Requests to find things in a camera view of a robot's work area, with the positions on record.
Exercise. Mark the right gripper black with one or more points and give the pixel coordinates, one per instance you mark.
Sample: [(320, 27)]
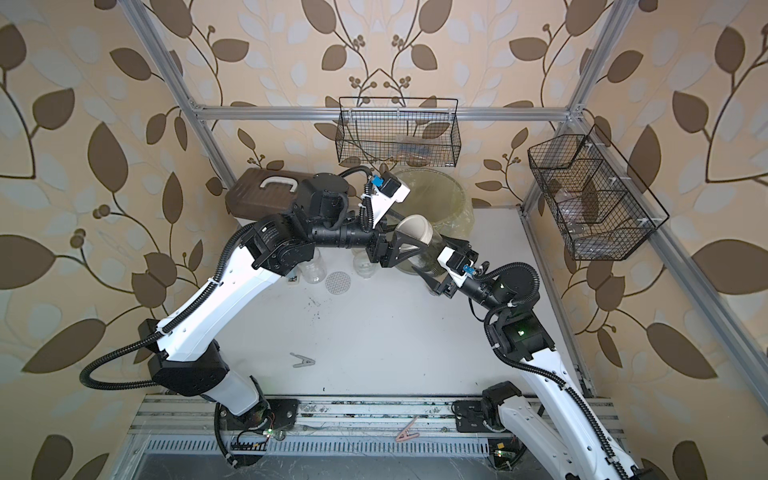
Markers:
[(441, 288)]

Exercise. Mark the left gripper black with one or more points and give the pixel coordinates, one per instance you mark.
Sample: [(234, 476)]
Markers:
[(384, 252)]

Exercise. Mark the jar with beige lid front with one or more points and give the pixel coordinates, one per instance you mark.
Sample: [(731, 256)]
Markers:
[(414, 225)]

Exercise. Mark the jar with beige lid back-left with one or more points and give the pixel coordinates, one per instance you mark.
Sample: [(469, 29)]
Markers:
[(362, 265)]

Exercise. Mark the patterned white jar lid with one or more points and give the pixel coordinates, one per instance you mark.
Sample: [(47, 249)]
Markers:
[(338, 283)]

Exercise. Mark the clear jar with tea leaves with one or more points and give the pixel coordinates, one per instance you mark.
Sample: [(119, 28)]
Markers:
[(314, 270)]

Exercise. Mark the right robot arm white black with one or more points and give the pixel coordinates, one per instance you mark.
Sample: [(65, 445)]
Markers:
[(572, 443)]

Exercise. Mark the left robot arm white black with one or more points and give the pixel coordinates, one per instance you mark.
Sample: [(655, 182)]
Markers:
[(186, 356)]

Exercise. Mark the yellow trash bag liner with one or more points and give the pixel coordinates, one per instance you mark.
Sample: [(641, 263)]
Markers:
[(444, 198)]

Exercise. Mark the grey clip on table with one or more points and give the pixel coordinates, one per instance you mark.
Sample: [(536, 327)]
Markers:
[(302, 361)]

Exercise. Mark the brown lidded storage box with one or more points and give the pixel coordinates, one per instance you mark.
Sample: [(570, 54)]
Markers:
[(260, 192)]

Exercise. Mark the plastic bag in right basket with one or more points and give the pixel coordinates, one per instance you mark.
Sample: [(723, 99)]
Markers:
[(590, 234)]

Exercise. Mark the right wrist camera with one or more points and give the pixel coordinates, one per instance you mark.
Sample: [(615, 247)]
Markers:
[(456, 262)]

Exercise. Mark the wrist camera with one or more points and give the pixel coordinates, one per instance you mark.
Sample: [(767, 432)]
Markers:
[(456, 262), (381, 192)]

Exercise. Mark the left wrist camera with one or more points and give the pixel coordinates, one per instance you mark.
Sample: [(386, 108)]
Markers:
[(381, 192)]

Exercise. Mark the back wire basket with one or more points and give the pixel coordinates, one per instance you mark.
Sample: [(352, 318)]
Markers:
[(398, 130)]

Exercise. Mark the wire basket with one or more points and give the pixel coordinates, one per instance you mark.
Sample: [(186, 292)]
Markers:
[(578, 165), (398, 130)]

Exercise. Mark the right wire basket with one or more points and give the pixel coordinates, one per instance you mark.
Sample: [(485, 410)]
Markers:
[(578, 165)]

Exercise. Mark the pink clip on rail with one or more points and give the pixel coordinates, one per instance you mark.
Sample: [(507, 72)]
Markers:
[(407, 434)]

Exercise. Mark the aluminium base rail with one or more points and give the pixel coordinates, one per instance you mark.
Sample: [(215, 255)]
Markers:
[(322, 426)]

